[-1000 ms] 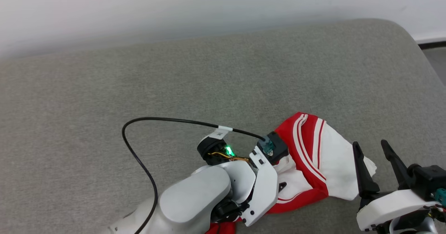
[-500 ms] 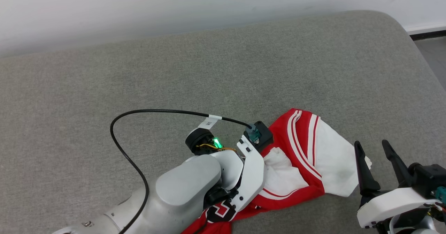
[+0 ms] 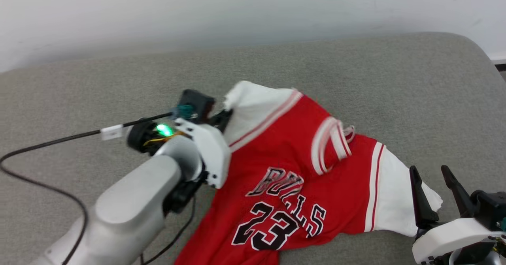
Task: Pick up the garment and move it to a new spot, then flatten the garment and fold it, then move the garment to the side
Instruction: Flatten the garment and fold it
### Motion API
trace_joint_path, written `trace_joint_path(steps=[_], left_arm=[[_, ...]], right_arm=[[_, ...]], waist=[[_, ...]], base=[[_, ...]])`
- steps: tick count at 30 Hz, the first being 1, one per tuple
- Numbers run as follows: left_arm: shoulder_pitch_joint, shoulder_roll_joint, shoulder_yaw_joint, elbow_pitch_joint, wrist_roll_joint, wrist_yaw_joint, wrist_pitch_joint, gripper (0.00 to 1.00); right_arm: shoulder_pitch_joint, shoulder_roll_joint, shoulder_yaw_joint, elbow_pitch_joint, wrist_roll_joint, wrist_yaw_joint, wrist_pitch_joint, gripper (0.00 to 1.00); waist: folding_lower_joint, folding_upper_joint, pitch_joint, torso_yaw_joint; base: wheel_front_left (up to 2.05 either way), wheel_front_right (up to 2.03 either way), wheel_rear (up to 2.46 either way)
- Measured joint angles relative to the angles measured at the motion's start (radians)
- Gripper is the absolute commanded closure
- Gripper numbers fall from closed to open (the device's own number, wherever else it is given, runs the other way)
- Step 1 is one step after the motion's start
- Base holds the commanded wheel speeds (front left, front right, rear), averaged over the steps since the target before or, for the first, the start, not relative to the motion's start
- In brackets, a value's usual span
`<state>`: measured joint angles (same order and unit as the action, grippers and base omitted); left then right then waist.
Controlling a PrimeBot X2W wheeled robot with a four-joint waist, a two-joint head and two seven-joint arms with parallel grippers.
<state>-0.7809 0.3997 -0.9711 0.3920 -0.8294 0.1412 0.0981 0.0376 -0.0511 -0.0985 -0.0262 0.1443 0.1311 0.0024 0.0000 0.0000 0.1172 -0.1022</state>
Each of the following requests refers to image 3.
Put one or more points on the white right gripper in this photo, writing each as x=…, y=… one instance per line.
x=454, y=241

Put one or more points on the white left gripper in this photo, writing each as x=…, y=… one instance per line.
x=213, y=150

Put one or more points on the red Bulls 23 jersey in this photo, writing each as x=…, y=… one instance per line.
x=284, y=146

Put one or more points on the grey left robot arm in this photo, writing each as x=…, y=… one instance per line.
x=130, y=205

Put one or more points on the grey fabric sofa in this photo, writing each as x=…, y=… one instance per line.
x=355, y=71

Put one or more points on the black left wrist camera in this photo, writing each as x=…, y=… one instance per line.
x=197, y=101

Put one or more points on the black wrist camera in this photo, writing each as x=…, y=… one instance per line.
x=490, y=207
x=197, y=101

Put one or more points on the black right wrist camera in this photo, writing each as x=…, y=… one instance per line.
x=490, y=207

